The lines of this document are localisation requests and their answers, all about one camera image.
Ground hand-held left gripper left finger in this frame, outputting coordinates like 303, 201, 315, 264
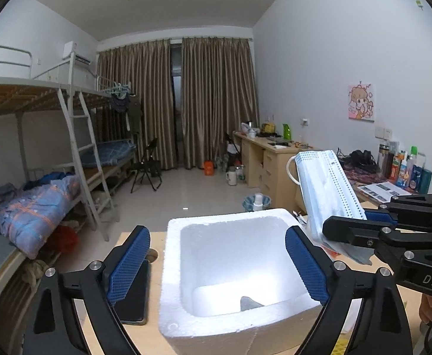
22, 225, 152, 355

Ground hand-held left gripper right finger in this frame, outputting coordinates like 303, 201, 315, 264
285, 225, 412, 355

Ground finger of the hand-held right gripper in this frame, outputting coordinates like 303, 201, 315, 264
322, 215, 417, 267
365, 193, 432, 230

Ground blue face mask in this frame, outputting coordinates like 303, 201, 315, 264
288, 150, 376, 266

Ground white foam box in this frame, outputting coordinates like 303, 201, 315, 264
158, 208, 360, 349

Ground printed magazine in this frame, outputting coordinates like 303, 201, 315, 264
356, 182, 412, 204

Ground black smartphone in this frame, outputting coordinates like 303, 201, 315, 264
107, 258, 152, 325

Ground orange carton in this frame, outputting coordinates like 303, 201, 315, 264
390, 154, 402, 183

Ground patterned desk mat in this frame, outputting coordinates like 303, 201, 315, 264
339, 155, 391, 186

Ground dark thermos bottle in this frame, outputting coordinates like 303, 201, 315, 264
378, 143, 390, 173

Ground black headphones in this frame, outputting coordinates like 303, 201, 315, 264
349, 149, 374, 167

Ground blue waste bin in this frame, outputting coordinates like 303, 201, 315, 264
242, 192, 272, 214

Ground black folding chair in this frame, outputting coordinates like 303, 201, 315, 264
130, 138, 164, 193

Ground blue plaid quilt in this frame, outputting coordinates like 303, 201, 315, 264
0, 173, 82, 260

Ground light wooden desk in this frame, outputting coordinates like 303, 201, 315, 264
232, 131, 310, 190

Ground blue checked quilt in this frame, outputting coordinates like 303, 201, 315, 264
79, 140, 137, 168

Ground white bunk bed ladder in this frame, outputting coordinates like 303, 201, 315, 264
57, 87, 117, 242

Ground dark hanging clothes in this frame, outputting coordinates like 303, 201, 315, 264
109, 91, 143, 134

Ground brown curtain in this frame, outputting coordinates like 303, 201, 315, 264
98, 40, 182, 171
181, 37, 260, 171

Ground white metal bunk bed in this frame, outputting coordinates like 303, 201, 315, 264
0, 42, 139, 341

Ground white air conditioner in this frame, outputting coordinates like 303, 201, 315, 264
64, 41, 94, 64

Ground pink cartoon wall poster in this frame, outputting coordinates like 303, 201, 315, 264
347, 83, 375, 122

